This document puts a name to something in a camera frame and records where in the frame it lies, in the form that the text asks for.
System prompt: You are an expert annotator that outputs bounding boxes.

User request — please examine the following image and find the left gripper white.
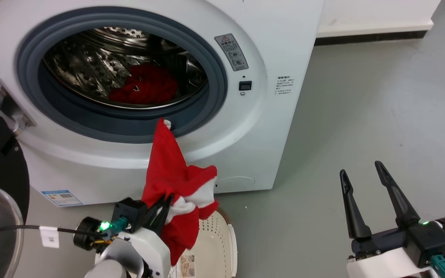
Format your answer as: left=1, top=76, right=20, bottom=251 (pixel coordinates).
left=127, top=194, right=174, bottom=278

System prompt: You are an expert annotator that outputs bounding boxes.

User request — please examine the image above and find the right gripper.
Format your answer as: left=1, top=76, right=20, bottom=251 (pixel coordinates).
left=340, top=161, right=440, bottom=278

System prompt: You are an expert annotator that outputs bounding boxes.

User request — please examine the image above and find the red and white garment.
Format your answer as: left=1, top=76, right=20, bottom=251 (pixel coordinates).
left=141, top=118, right=220, bottom=266

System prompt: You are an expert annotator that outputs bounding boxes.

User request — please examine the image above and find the cream perforated laundry basket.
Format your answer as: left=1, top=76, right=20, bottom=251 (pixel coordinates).
left=168, top=209, right=238, bottom=278

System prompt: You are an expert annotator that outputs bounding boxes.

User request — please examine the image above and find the white front-load washing machine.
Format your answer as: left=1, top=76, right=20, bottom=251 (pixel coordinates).
left=0, top=0, right=325, bottom=208

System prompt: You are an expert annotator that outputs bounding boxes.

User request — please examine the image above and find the blue energy label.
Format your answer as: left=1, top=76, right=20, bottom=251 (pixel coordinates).
left=41, top=190, right=83, bottom=207

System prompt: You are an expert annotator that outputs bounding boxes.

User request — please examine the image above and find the grey rubber door gasket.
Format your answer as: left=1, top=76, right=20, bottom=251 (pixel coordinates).
left=15, top=7, right=228, bottom=144

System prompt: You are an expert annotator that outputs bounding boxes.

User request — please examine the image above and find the stainless steel washer drum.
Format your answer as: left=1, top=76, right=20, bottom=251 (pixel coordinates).
left=42, top=26, right=208, bottom=110

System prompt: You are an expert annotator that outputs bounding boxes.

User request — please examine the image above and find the grey warning sticker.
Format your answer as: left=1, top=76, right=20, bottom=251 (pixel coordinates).
left=214, top=34, right=249, bottom=72

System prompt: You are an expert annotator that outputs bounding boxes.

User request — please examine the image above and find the white cabinet with dark plinth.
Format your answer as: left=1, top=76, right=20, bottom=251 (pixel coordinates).
left=314, top=0, right=442, bottom=47

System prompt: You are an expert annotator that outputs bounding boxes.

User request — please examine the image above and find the chrome door hinge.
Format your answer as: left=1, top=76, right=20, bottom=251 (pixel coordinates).
left=0, top=75, right=37, bottom=136

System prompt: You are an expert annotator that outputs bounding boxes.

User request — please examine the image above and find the white cable tag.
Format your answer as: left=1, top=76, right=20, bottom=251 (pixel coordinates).
left=39, top=226, right=60, bottom=249

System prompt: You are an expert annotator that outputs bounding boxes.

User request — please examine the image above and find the thin black cable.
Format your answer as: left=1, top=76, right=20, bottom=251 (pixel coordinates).
left=0, top=225, right=103, bottom=245

